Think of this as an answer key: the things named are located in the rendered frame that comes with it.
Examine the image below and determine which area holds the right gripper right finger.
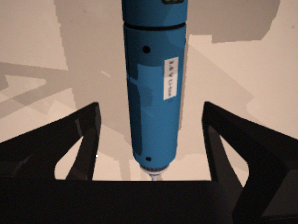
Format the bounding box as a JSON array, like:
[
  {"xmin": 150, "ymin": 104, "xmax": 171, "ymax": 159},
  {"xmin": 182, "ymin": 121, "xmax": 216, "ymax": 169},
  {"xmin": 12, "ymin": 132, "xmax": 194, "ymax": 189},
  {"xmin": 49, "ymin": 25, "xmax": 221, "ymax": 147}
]
[{"xmin": 201, "ymin": 101, "xmax": 298, "ymax": 224}]

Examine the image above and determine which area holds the blue electric screwdriver barrel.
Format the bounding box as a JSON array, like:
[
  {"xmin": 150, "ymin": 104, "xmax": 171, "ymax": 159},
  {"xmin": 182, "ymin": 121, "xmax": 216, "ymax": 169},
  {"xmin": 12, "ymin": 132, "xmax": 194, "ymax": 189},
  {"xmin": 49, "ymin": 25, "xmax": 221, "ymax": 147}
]
[{"xmin": 121, "ymin": 0, "xmax": 188, "ymax": 181}]

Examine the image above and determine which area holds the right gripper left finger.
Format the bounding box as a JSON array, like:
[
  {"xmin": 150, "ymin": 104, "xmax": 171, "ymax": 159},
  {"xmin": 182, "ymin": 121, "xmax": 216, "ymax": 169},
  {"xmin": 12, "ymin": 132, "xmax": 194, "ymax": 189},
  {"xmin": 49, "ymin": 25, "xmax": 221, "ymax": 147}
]
[{"xmin": 0, "ymin": 102, "xmax": 102, "ymax": 180}]

